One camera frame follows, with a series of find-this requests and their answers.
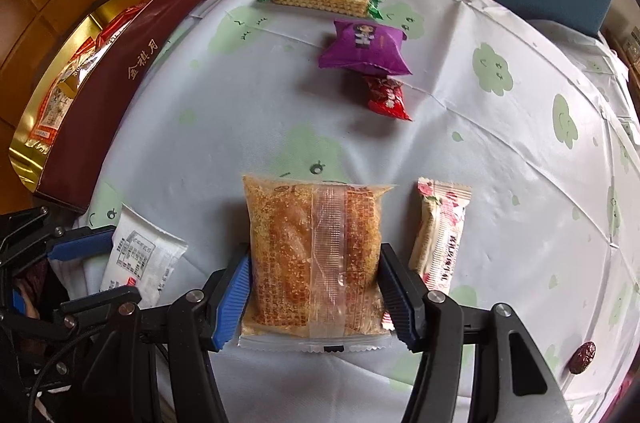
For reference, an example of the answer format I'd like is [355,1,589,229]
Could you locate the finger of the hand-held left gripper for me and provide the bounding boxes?
[0,208,117,276]
[50,285,142,330]

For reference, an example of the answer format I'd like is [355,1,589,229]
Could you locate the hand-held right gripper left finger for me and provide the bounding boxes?
[57,244,253,423]

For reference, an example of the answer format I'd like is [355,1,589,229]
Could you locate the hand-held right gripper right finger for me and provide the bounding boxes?
[380,243,573,423]

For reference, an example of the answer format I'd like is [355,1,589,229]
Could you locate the white printed snack packet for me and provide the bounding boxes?
[100,203,189,310]

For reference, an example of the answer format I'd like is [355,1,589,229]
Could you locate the floral snack packet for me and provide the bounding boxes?
[382,177,473,331]

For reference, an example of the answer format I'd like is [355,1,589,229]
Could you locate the clear sesame brittle packet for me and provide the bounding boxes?
[237,173,398,354]

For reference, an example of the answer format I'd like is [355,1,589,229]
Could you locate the maroon tin box gold interior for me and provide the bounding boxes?
[7,0,213,215]

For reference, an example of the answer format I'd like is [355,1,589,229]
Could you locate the large red silver snack packet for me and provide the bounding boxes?
[27,0,148,151]

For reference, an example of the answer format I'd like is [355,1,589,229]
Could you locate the white tablecloth green clouds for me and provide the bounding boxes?
[50,0,640,423]

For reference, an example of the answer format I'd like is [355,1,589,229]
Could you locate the red date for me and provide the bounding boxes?
[570,341,597,375]

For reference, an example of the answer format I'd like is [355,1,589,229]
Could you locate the small red snack packet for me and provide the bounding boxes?
[364,74,413,122]

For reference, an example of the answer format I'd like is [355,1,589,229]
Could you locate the purple snack packet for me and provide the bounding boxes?
[318,19,413,76]

